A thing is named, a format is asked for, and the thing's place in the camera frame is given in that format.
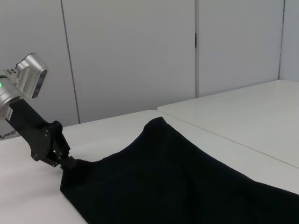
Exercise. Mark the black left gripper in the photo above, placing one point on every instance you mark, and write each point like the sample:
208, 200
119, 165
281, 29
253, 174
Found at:
30, 126

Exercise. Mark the black shirt with FREE print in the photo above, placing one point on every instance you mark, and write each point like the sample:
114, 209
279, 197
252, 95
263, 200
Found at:
163, 175

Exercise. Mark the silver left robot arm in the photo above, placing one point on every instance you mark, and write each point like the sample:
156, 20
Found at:
7, 95

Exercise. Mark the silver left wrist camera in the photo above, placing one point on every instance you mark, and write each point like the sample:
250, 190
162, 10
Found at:
31, 74

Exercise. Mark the small black wall panel hinge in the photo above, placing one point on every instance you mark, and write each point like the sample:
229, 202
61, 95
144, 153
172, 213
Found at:
195, 40

